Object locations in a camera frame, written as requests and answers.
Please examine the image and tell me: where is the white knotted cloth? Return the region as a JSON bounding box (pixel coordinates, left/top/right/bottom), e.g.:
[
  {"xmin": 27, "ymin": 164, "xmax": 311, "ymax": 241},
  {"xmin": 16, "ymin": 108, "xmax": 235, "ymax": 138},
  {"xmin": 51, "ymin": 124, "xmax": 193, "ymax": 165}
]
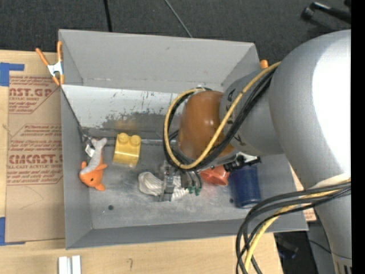
[{"xmin": 137, "ymin": 171, "xmax": 191, "ymax": 203}]

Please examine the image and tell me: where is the orange plastic cup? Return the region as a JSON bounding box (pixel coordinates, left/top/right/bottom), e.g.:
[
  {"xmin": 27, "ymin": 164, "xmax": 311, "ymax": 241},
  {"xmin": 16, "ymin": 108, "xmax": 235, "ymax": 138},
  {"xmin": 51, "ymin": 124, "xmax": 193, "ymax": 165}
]
[{"xmin": 199, "ymin": 165, "xmax": 230, "ymax": 187}]

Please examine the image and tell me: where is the grey metal bin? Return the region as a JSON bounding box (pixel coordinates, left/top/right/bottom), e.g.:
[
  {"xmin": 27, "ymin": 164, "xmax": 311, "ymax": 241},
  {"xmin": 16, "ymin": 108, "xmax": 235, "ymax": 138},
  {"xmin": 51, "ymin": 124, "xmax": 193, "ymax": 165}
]
[{"xmin": 58, "ymin": 29, "xmax": 310, "ymax": 250}]

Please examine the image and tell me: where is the yellow toy brick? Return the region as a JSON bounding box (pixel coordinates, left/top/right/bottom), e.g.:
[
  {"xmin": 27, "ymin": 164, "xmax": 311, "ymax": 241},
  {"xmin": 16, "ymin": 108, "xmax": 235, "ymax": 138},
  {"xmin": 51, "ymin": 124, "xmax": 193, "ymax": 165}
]
[{"xmin": 112, "ymin": 132, "xmax": 142, "ymax": 167}]

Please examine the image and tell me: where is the dark blue cup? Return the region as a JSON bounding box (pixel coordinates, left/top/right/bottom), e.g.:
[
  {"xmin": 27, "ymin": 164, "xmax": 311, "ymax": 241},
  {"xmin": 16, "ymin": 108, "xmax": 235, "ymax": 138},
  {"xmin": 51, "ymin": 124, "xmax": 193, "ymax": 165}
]
[{"xmin": 228, "ymin": 164, "xmax": 262, "ymax": 209}]

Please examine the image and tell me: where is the orange and white toy fish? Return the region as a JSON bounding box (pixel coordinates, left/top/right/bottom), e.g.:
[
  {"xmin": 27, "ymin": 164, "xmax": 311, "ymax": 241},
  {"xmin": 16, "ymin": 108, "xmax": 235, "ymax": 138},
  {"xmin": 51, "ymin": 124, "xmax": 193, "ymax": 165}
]
[{"xmin": 79, "ymin": 137, "xmax": 108, "ymax": 192}]

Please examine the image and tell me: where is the brown cardboard board red print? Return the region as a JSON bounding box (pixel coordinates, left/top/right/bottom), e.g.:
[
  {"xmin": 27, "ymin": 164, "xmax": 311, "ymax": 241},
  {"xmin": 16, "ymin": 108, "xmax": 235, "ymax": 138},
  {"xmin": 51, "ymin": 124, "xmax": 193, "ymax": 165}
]
[{"xmin": 0, "ymin": 49, "xmax": 66, "ymax": 247}]

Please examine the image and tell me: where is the black cylinder on white bracket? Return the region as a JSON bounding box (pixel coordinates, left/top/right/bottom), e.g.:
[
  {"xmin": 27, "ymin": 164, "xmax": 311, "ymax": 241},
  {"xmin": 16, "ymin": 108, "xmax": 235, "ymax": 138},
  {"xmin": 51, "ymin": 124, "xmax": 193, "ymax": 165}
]
[{"xmin": 223, "ymin": 152, "xmax": 262, "ymax": 172}]

